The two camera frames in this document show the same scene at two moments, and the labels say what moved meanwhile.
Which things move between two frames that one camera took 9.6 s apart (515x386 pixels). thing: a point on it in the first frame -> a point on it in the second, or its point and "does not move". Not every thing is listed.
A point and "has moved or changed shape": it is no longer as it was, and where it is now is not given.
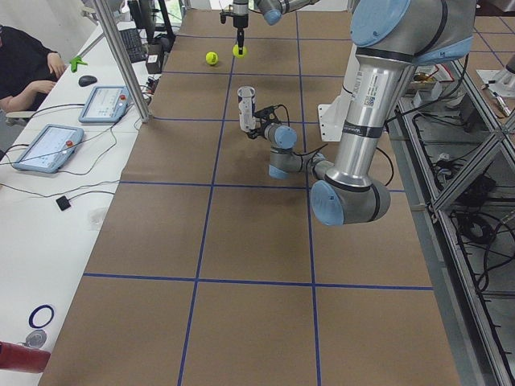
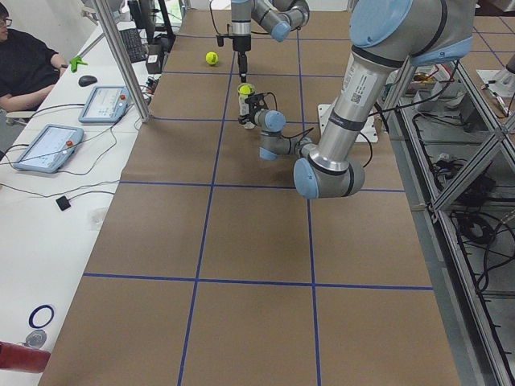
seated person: x=28 y=69 does not move
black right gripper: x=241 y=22 -> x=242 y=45
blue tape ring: x=36 y=310 does not move
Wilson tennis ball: x=236 y=51 has moved or changed shape
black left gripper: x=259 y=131 -> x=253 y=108
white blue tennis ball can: x=246 y=119 does not move
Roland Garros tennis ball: x=212 y=58 does not move
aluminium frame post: x=110 y=26 does not move
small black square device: x=63 y=203 does not move
